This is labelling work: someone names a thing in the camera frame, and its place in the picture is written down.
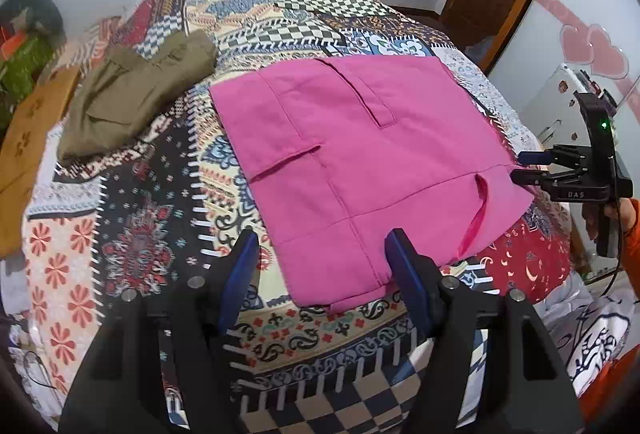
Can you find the pile of white papers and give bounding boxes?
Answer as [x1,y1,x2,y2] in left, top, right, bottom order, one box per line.
[7,314,56,415]

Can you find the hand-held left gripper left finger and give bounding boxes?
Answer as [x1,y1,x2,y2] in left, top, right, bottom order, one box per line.
[59,228,262,434]

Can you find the patchwork printed blanket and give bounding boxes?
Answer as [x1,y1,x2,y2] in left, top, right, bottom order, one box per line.
[22,0,576,434]

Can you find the person's right forearm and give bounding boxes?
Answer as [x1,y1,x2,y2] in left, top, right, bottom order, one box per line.
[617,196,640,275]

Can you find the white printed cloth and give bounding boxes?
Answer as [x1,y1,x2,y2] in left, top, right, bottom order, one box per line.
[545,274,640,397]

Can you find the wooden lap table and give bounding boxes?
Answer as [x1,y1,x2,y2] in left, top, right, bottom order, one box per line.
[0,64,83,260]

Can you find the orange striped patchwork quilt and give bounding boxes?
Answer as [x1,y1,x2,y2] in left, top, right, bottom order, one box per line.
[65,16,126,70]

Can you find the olive green pants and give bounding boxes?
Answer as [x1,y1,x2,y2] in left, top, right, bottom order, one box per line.
[56,30,218,167]

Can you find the pink pants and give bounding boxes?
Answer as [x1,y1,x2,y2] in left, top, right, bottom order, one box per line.
[209,55,536,313]

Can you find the dark grey plush cushion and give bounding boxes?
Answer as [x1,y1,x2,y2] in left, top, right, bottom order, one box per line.
[0,0,66,45]

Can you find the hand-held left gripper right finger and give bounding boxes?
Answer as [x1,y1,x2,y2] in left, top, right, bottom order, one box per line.
[384,228,585,434]

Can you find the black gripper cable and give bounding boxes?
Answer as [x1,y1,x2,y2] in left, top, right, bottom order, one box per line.
[585,258,627,297]

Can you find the person's right hand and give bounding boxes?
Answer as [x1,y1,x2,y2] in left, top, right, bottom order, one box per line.
[581,200,628,242]

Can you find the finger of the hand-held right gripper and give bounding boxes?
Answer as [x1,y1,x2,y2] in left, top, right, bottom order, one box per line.
[510,170,553,187]
[517,149,557,165]

